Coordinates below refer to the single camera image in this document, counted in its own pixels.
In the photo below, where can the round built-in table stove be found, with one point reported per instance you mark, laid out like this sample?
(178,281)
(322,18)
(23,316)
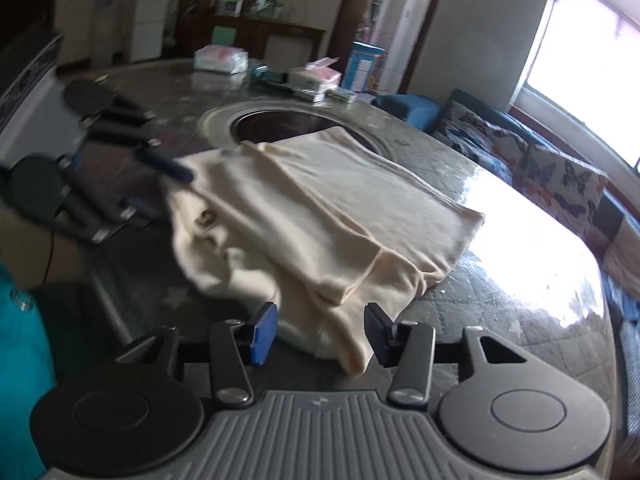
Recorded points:
(280,122)

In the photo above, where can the light blue cabinet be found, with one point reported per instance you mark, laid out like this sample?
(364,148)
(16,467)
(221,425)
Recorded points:
(362,67)

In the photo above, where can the dark wooden door frame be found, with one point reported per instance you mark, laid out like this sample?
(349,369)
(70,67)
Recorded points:
(345,15)

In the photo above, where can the large butterfly print cushion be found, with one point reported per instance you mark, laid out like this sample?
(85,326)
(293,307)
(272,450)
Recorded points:
(565,185)

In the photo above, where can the dark wooden display cabinet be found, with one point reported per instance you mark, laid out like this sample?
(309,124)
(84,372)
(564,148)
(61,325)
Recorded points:
(250,0)

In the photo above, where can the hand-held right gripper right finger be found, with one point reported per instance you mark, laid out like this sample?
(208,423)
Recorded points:
(377,335)

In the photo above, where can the white pink tissue pack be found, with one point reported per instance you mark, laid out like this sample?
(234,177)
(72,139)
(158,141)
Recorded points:
(220,59)

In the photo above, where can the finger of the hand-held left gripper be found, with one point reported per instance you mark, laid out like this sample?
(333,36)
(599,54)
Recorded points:
(167,169)
(112,210)

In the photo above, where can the small butterfly print cushion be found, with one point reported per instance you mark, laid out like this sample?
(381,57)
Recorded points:
(475,135)

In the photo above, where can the water dispenser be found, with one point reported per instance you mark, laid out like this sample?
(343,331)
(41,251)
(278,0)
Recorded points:
(105,15)

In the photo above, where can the cream long-sleeved shirt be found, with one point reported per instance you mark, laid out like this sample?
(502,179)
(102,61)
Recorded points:
(325,210)

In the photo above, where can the green flat packet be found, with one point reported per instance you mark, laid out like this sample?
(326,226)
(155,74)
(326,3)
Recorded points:
(342,96)

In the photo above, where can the white tissue box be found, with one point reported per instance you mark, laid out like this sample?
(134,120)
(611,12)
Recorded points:
(315,77)

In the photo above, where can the blue corner sofa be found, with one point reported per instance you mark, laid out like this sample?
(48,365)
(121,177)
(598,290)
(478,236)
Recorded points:
(415,107)

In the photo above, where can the window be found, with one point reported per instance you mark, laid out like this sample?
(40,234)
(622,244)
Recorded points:
(585,55)

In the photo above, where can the white refrigerator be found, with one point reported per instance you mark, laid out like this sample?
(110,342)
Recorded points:
(147,15)

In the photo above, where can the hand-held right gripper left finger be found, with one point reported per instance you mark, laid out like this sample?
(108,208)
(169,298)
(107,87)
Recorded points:
(263,335)

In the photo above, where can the teal cloth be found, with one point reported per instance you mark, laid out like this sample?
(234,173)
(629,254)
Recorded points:
(20,385)

